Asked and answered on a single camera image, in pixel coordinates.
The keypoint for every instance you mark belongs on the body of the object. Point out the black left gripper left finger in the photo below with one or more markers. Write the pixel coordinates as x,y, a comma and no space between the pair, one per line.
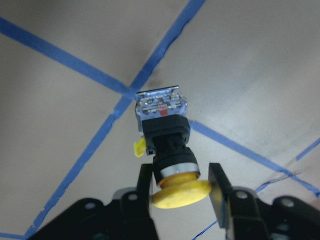
126,217

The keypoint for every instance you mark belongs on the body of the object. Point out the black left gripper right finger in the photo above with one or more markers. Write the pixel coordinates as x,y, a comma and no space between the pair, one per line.
245,217

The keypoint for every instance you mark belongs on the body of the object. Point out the yellow push button switch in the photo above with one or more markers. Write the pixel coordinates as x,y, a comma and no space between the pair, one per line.
165,132

